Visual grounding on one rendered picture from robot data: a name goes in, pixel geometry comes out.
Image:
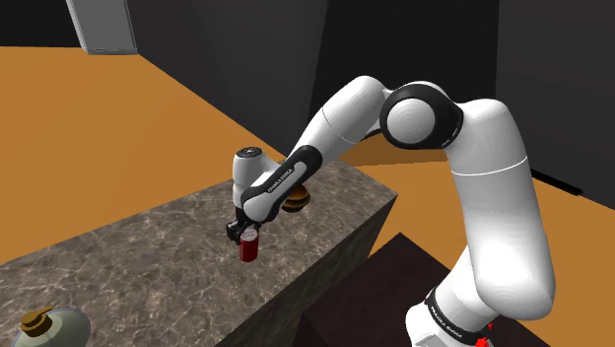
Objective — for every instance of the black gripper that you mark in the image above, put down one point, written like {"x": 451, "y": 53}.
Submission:
{"x": 239, "y": 221}

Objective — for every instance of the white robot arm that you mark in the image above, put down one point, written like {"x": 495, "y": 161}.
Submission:
{"x": 485, "y": 202}

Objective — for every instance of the red soda can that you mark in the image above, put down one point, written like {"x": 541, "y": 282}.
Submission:
{"x": 249, "y": 247}

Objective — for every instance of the brown burger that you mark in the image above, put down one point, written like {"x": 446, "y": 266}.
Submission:
{"x": 297, "y": 198}

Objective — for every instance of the dark robot stand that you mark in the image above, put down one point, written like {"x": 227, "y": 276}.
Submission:
{"x": 379, "y": 293}

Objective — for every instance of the grey pot lid brass knob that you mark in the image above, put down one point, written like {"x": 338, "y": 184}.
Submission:
{"x": 57, "y": 329}

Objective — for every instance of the grey door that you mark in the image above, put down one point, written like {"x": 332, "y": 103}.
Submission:
{"x": 102, "y": 24}

